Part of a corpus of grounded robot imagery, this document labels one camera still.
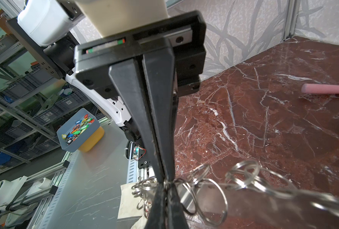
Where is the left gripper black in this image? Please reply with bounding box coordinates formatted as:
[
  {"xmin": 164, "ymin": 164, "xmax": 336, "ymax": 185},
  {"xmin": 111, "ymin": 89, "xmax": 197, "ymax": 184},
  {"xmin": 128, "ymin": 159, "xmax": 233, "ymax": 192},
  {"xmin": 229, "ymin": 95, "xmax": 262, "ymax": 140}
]
[{"xmin": 74, "ymin": 10, "xmax": 206, "ymax": 183}]

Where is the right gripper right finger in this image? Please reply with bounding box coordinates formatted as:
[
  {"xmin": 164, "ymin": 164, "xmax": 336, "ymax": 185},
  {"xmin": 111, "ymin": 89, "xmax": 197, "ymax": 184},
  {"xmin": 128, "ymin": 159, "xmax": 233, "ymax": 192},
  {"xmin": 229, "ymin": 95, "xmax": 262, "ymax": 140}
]
[{"xmin": 167, "ymin": 183, "xmax": 189, "ymax": 229}]

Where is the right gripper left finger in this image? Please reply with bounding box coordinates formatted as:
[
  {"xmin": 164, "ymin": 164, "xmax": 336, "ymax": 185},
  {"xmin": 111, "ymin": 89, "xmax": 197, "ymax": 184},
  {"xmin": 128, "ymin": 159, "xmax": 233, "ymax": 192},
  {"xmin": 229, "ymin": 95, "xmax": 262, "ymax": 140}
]
[{"xmin": 144, "ymin": 183, "xmax": 167, "ymax": 229}]

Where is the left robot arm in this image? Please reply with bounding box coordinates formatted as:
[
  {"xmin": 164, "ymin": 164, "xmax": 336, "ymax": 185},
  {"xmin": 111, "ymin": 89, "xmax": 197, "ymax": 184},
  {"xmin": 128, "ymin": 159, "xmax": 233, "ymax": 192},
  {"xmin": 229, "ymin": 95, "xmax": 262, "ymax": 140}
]
[{"xmin": 7, "ymin": 1, "xmax": 206, "ymax": 182}]

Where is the left circuit board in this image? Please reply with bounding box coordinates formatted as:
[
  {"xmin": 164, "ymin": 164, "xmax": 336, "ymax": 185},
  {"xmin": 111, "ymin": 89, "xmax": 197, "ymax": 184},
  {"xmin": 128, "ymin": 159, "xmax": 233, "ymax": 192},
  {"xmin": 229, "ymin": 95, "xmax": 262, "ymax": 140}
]
[{"xmin": 125, "ymin": 141, "xmax": 150, "ymax": 169}]

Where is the grey bin of tags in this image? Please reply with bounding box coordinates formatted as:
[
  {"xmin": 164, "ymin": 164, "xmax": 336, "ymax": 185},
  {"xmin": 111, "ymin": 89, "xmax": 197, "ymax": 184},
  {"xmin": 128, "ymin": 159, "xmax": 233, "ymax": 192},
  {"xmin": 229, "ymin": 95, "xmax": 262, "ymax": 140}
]
[{"xmin": 57, "ymin": 108, "xmax": 104, "ymax": 152}]

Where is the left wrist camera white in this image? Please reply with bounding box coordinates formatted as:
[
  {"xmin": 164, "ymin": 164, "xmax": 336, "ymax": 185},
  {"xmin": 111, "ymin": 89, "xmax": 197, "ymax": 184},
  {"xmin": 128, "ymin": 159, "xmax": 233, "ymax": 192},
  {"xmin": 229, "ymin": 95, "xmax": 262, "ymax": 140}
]
[{"xmin": 75, "ymin": 0, "xmax": 168, "ymax": 37}]

